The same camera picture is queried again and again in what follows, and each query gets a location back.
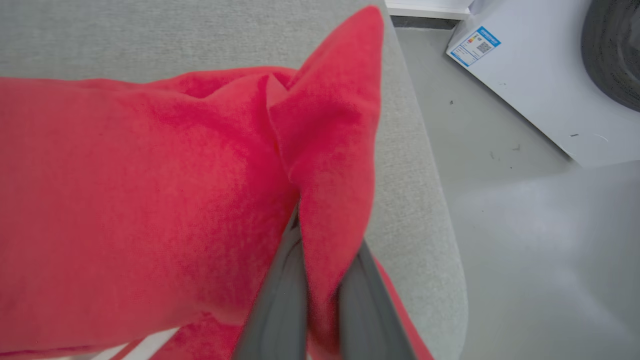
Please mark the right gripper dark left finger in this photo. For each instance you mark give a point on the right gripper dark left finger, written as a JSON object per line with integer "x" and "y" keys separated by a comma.
{"x": 277, "y": 310}

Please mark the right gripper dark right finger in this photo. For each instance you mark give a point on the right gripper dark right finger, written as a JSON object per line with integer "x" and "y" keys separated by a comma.
{"x": 370, "y": 315}

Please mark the red garment with white lining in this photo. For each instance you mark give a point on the red garment with white lining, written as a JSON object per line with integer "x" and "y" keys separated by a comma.
{"x": 125, "y": 200}

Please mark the grey fabric sofa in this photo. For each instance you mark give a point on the grey fabric sofa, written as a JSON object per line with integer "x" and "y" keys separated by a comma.
{"x": 415, "y": 150}

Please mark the white washing machine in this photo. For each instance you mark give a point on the white washing machine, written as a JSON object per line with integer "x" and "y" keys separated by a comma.
{"x": 540, "y": 85}

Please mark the blue white energy label sticker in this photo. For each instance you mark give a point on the blue white energy label sticker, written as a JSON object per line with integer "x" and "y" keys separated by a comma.
{"x": 475, "y": 46}

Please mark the white baseboard strip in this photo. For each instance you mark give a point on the white baseboard strip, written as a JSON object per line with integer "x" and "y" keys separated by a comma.
{"x": 430, "y": 9}

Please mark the dark round washing machine door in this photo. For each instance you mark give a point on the dark round washing machine door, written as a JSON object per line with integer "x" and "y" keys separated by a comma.
{"x": 615, "y": 50}

